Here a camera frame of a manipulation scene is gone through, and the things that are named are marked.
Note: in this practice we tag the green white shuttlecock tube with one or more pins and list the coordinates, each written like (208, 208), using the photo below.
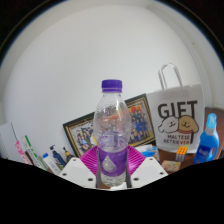
(33, 153)

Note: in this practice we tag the white paper gift bag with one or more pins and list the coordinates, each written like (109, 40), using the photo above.
(176, 113)

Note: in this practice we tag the white bottle with blue cap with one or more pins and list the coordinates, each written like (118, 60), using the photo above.
(51, 164)

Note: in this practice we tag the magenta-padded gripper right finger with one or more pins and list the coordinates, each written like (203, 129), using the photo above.
(148, 170)

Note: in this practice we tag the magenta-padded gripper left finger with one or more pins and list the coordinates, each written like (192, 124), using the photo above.
(77, 171)

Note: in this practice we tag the amber pump bottle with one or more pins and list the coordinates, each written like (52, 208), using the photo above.
(68, 156)

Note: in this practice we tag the blue detergent bottle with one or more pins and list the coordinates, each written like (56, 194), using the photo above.
(206, 146)

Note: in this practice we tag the blue tissue pack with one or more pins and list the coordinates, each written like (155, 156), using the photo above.
(148, 151)

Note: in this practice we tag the colourful puzzle cube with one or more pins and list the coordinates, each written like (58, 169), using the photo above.
(182, 154)

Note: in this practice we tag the small card pack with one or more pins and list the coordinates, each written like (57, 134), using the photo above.
(171, 166)

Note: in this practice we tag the clear purple-capped water bottle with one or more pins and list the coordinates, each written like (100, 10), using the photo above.
(111, 133)

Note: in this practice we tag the framed group photo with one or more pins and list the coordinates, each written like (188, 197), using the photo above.
(80, 136)

